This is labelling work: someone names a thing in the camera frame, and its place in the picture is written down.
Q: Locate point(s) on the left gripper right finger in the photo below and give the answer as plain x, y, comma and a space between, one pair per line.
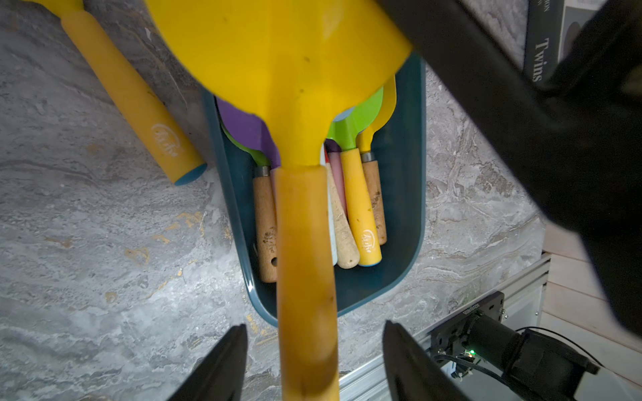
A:
410, 373

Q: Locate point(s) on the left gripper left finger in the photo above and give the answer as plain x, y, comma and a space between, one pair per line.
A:
221, 373

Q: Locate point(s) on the green trowel wooden handle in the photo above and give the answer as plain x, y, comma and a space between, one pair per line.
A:
265, 215

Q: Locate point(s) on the yellow shovel orange handle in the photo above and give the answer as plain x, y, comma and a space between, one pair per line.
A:
146, 114

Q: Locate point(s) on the purple trowel pink handle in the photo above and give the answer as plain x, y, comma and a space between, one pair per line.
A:
335, 162

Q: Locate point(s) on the purple shovel pink handle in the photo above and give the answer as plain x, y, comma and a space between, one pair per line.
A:
249, 130

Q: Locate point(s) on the green trowel yellow handle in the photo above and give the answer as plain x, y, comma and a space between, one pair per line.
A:
360, 211

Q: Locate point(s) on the yellow shovel wooden handle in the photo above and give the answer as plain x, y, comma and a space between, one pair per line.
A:
370, 164

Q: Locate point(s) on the yellow shovel blue tip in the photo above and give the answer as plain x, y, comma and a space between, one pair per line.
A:
296, 65

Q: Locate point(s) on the lime shovel wooden handle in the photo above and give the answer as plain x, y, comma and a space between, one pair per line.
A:
348, 253

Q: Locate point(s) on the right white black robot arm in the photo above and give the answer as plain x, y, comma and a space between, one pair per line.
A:
573, 142

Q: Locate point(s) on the dark teal storage box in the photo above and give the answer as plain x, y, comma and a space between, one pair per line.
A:
400, 149

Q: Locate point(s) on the black cover book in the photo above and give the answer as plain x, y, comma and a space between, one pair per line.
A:
553, 26

